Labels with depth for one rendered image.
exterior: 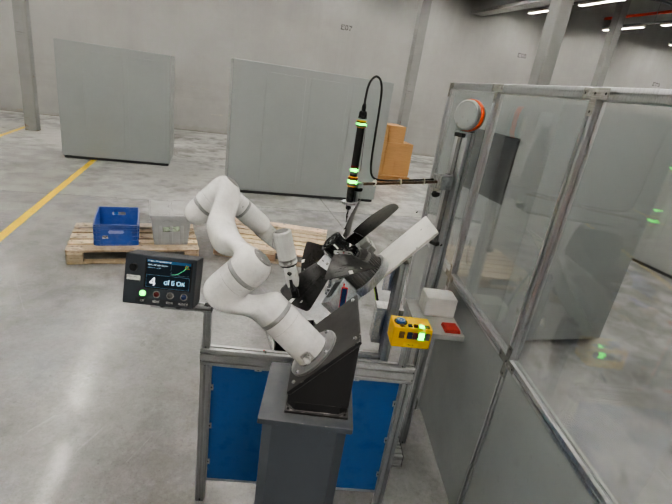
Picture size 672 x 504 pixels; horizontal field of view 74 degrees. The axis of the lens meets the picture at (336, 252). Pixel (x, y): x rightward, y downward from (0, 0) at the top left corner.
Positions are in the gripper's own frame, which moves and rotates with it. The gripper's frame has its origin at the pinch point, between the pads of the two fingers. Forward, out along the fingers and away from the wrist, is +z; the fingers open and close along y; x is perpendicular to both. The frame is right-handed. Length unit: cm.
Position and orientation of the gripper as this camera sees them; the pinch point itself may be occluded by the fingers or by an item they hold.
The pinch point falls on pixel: (295, 293)
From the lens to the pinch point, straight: 208.7
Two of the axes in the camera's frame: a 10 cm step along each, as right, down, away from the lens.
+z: 1.6, 9.1, 3.7
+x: -9.9, 1.6, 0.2
